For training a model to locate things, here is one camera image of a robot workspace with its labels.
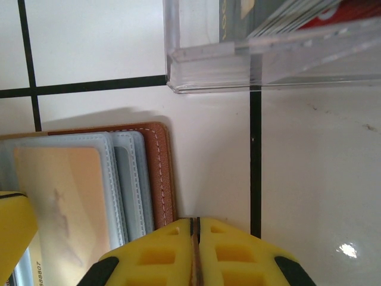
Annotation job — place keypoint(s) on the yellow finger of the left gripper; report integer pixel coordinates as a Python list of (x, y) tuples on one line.
[(15, 238)]

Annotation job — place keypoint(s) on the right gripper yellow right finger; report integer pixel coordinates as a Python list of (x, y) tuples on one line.
[(253, 259)]

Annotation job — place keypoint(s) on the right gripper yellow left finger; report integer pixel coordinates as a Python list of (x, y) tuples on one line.
[(143, 259)]

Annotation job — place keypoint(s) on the brown leather card holder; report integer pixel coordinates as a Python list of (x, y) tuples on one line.
[(157, 167)]

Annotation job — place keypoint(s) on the clear acrylic card box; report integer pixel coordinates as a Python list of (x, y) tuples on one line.
[(208, 77)]

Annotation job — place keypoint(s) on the black card stack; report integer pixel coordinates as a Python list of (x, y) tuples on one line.
[(235, 18)]

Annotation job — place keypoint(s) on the red card stack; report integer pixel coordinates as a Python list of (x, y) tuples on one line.
[(357, 9)]

